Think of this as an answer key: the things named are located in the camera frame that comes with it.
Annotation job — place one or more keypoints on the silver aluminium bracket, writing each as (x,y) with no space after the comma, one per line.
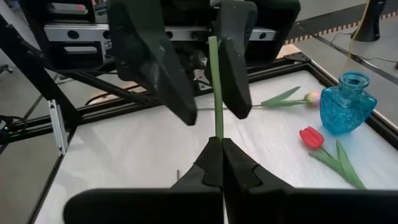
(58,127)

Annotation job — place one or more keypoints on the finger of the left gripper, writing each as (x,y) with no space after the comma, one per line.
(236,62)
(146,56)

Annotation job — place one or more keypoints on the black power adapter box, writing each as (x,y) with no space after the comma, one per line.
(4,133)

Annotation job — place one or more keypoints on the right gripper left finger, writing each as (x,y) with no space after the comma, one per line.
(174,205)

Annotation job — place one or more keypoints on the orange striped floor tape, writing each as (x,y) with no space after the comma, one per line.
(326,31)

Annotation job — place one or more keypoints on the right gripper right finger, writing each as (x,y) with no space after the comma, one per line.
(280,205)

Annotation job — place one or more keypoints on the pink artificial tulip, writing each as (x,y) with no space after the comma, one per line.
(312,98)
(216,87)

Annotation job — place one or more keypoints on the black aluminium table frame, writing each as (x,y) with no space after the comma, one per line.
(289,69)

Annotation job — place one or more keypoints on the red artificial tulip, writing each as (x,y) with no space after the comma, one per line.
(311,137)

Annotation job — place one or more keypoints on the black cone stand base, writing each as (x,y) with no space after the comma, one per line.
(371,21)

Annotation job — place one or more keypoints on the blue textured glass vase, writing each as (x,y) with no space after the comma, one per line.
(345,109)

